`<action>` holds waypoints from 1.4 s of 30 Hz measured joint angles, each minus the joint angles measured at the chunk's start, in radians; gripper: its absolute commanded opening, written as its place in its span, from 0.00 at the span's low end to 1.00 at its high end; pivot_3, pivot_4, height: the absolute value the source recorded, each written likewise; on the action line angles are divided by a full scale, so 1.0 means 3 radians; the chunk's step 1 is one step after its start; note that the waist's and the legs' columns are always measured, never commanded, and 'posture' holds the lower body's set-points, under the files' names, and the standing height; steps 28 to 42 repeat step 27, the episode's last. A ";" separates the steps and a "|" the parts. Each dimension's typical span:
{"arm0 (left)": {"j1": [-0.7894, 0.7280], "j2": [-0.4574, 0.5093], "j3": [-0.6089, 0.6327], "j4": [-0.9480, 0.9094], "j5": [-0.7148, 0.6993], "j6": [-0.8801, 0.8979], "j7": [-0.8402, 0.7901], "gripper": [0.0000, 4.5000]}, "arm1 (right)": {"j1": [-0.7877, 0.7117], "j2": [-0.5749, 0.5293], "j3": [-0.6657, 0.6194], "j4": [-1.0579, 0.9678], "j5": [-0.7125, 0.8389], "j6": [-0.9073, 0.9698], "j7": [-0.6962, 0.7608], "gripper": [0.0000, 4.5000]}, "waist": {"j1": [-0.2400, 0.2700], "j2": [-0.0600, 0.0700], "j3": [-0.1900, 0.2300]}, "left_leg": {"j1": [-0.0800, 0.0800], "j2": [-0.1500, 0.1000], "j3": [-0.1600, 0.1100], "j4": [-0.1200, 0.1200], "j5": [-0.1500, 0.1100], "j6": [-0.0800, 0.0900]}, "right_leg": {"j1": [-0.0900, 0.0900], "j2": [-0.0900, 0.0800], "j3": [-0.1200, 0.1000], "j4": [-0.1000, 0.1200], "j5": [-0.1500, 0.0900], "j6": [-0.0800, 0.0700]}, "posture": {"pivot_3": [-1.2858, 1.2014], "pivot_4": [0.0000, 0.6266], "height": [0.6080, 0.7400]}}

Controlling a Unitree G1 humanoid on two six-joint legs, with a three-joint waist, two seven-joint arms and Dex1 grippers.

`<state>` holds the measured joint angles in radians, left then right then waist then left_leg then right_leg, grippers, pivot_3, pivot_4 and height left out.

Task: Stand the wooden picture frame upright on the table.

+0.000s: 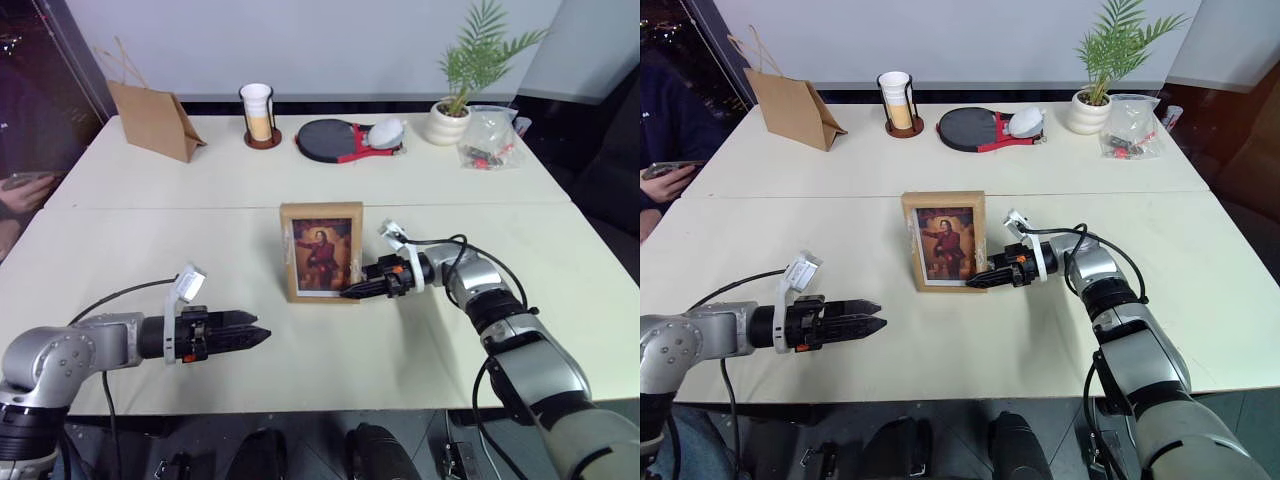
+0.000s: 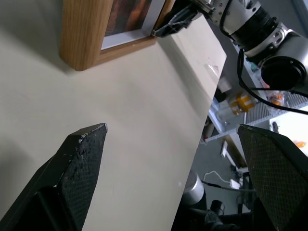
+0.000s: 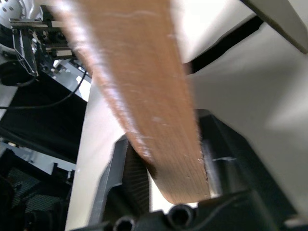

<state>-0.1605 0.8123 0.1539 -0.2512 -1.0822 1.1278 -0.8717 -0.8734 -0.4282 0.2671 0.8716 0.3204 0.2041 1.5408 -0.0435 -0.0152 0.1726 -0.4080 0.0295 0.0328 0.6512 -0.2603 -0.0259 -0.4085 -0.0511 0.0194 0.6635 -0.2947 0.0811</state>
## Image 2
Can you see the orange items in clear bag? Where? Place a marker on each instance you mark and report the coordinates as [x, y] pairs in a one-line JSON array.
[[275, 97]]

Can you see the silver and black robot body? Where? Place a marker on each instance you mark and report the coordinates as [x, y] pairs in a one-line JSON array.
[[193, 190]]

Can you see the small white box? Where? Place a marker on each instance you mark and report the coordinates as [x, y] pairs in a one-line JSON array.
[[224, 84]]

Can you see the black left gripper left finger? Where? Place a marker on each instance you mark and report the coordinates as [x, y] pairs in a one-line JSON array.
[[72, 183]]

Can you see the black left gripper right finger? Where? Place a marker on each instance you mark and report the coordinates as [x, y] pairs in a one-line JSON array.
[[272, 173]]

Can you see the wooden picture frame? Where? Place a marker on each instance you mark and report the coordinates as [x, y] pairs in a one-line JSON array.
[[80, 36]]

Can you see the yellow and white box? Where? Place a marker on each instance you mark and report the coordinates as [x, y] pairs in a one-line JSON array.
[[243, 103]]

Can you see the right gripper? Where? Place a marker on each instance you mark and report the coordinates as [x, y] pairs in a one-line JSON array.
[[204, 6]]

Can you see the white metal storage rack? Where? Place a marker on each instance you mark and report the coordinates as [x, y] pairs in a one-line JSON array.
[[260, 113]]

